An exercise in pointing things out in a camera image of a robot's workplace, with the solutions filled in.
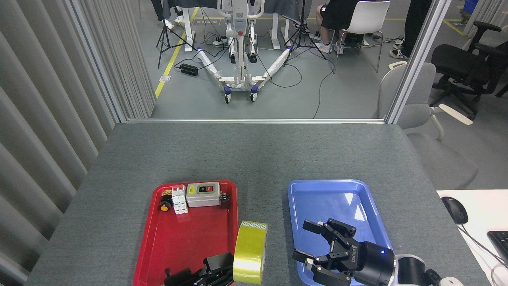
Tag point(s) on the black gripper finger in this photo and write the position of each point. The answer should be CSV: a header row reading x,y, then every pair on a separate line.
x,y
186,279
218,265

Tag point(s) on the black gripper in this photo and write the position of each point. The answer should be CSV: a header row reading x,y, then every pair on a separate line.
x,y
375,266

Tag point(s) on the yellow tape roll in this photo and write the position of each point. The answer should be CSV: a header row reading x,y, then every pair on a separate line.
x,y
248,258

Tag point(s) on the red plastic tray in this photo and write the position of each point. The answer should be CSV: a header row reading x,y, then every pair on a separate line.
x,y
186,238

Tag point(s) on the blue plastic tray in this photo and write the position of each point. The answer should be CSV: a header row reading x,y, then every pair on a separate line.
x,y
317,202

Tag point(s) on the white circuit breaker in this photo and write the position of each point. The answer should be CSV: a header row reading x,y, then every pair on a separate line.
x,y
179,202

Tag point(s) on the orange push button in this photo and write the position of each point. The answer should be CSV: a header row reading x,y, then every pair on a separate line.
x,y
164,206

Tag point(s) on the small yellow black component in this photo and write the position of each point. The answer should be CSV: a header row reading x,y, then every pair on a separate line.
x,y
166,193

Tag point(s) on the black computer mouse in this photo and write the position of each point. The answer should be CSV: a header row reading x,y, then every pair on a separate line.
x,y
455,209

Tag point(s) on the white desk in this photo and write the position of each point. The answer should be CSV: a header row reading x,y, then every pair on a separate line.
x,y
486,210

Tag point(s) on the grey office chair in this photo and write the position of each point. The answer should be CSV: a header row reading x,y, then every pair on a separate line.
x,y
412,115

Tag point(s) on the black keyboard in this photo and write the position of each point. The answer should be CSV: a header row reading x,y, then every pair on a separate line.
x,y
501,244

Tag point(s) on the black power adapter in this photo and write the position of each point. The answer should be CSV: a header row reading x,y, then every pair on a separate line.
x,y
189,70

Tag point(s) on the black office chair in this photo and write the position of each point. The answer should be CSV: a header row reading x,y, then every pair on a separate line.
x,y
456,65

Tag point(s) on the white stand on wheels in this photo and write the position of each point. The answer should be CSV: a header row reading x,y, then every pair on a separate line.
x,y
240,47

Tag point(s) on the black tripod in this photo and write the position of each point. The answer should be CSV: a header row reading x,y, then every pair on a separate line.
x,y
302,33
163,39

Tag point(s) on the white power strip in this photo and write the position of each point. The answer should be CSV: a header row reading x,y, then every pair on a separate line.
x,y
219,41

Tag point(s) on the white-legged table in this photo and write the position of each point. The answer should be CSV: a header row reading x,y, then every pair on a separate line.
x,y
188,35

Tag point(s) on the white plastic chair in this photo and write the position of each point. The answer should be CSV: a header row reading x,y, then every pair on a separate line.
x,y
367,18

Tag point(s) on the seated person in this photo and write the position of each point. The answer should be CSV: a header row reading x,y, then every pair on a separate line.
x,y
337,16

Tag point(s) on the standing person in black trousers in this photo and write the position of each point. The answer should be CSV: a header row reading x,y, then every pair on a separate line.
x,y
412,24

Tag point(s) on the standing person with white shoes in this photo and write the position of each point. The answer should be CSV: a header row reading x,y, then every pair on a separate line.
x,y
158,10

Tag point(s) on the blue bin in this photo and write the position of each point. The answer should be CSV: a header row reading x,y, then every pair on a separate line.
x,y
471,6

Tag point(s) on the black knob switch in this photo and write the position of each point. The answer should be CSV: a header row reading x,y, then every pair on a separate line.
x,y
225,200

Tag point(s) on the grey push button switch box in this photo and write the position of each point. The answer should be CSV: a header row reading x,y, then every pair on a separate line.
x,y
202,198

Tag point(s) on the silver frame rail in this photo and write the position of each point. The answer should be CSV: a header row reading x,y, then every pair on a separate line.
x,y
254,120

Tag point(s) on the silver frame post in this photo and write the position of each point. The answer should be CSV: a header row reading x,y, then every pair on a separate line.
x,y
416,63

